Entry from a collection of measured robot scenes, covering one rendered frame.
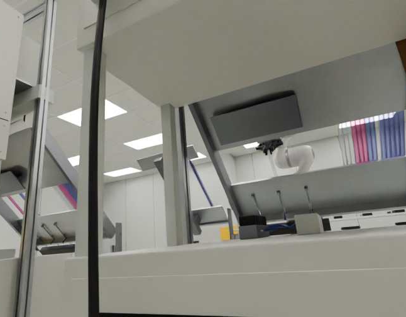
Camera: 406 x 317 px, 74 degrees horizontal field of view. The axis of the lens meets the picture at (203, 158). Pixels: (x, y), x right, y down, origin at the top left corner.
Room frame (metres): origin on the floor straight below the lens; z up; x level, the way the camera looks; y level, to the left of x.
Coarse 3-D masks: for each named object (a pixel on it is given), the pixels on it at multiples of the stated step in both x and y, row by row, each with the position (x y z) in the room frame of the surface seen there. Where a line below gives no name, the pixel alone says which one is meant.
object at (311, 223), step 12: (228, 216) 1.29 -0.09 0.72; (240, 216) 0.78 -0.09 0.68; (252, 216) 0.77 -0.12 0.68; (264, 216) 0.88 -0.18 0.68; (300, 216) 0.63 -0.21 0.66; (312, 216) 0.62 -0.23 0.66; (240, 228) 0.77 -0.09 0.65; (252, 228) 0.76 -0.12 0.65; (264, 228) 0.84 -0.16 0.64; (276, 228) 0.87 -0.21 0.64; (300, 228) 0.63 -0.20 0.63; (312, 228) 0.62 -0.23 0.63
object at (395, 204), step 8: (392, 200) 1.06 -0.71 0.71; (400, 200) 1.05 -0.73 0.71; (320, 208) 1.16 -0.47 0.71; (328, 208) 1.15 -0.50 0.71; (336, 208) 1.13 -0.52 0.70; (344, 208) 1.12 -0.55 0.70; (352, 208) 1.11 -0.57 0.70; (360, 208) 1.09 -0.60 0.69; (368, 208) 1.08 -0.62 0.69; (376, 208) 1.06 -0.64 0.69; (384, 208) 1.05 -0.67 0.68; (392, 208) 1.05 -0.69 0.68; (400, 208) 1.04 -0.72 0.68; (272, 216) 1.23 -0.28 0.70; (280, 216) 1.22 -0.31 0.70; (288, 216) 1.20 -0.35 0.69
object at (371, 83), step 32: (352, 64) 0.72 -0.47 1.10; (384, 64) 0.70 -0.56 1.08; (224, 96) 0.87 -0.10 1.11; (256, 96) 0.85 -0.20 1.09; (288, 96) 0.79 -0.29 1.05; (320, 96) 0.81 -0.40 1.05; (352, 96) 0.79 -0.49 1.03; (384, 96) 0.77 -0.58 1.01; (224, 128) 0.92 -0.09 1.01; (256, 128) 0.90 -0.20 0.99; (288, 128) 0.88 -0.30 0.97
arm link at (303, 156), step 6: (288, 150) 1.58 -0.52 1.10; (294, 150) 1.55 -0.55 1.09; (300, 150) 1.53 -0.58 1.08; (306, 150) 1.52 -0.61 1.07; (312, 150) 1.53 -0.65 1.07; (288, 156) 1.57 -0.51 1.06; (294, 156) 1.55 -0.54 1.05; (300, 156) 1.54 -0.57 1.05; (306, 156) 1.52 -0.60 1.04; (312, 156) 1.53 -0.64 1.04; (294, 162) 1.57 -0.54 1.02; (300, 162) 1.55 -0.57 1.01; (306, 162) 1.53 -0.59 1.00; (312, 162) 1.58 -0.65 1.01; (300, 168) 1.54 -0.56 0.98; (306, 168) 1.55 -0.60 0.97
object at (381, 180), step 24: (336, 168) 1.00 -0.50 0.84; (360, 168) 0.98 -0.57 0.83; (384, 168) 0.97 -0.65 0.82; (240, 192) 1.19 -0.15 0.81; (264, 192) 1.16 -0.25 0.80; (288, 192) 1.14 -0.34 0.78; (312, 192) 1.11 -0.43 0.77; (336, 192) 1.09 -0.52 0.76; (360, 192) 1.07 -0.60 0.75; (384, 192) 1.05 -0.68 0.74
